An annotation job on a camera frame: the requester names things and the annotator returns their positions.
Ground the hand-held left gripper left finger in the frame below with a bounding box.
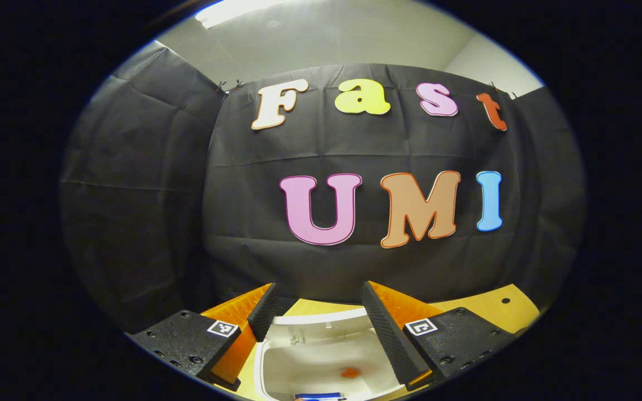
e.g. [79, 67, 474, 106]
[130, 282, 278, 392]

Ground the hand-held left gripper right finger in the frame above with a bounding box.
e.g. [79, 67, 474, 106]
[361, 281, 517, 392]

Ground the black backdrop cloth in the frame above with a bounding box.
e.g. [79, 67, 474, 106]
[59, 40, 586, 335]

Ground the white desktop garbage bin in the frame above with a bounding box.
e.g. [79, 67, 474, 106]
[253, 308, 405, 401]

